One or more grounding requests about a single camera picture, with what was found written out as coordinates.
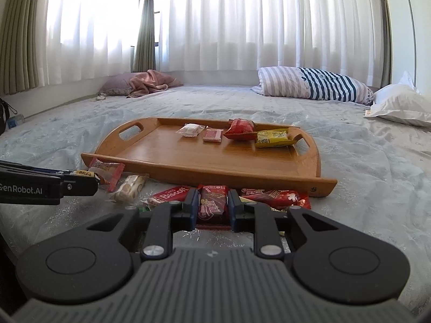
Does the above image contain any striped pillow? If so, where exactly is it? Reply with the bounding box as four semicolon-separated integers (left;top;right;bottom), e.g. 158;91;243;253
250;66;376;105

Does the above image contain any black bag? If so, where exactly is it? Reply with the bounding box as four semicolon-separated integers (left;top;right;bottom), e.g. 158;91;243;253
0;97;17;135

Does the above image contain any white nougat candy packet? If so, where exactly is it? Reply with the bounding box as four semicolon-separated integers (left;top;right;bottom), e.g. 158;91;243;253
109;174;146;203

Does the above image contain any clear plastic bottle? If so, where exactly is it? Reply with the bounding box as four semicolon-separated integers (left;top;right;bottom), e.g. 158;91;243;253
5;114;26;130

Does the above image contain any sheer snowflake lace cloth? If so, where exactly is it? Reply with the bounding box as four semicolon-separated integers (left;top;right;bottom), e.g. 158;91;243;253
0;106;415;253

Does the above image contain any white pillow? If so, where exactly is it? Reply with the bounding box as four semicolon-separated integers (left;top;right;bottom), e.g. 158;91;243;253
363;71;431;128

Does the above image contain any red white swirl snack packet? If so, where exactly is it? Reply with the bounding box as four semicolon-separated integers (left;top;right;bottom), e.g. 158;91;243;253
240;188;312;211

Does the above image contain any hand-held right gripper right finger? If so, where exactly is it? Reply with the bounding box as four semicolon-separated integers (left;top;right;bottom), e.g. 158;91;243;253
227;189;342;260

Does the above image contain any pink crumpled cloth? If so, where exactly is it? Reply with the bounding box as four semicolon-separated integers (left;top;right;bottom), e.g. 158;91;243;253
126;70;184;99

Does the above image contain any yellow snack packet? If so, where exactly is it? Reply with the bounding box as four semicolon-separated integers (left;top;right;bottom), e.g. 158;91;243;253
254;129;296;149

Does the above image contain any small red snack packet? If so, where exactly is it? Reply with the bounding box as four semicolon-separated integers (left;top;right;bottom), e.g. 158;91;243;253
203;128;223;143

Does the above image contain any white translucent snack packet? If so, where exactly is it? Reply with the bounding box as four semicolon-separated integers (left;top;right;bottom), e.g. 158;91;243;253
176;123;207;137

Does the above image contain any white sheer curtain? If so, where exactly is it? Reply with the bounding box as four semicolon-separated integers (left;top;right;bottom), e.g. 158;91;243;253
44;0;142;85
157;0;391;85

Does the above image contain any wooden tray with handles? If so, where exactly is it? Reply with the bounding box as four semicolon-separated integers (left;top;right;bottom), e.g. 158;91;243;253
81;117;338;197

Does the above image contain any pink clear cake packet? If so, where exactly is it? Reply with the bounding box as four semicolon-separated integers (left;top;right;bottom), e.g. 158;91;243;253
88;158;126;193

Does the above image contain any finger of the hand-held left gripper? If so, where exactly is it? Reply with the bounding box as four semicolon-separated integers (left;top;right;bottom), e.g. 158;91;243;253
0;160;79;176
50;172;100;197

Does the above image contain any long red biscuit packet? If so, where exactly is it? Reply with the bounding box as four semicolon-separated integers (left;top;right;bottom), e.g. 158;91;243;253
140;186;191;209

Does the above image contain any brown almond snack packet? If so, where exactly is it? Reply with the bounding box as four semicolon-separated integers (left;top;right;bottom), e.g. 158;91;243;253
72;170;102;184

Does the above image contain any maroon wafer packet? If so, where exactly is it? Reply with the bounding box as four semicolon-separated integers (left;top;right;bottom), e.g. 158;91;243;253
196;184;231;231

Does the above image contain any green drape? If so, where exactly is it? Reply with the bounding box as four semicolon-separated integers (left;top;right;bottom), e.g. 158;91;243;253
133;0;159;73
374;0;395;88
0;0;51;95

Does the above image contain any purple pillow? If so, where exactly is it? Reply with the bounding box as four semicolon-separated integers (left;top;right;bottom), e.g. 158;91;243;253
98;72;142;96

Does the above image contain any shiny red snack packet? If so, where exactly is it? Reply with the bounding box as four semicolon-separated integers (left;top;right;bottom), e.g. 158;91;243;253
224;118;258;141

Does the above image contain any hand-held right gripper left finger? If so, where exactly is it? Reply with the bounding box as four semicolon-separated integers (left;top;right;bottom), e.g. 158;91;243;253
86;188;200;261

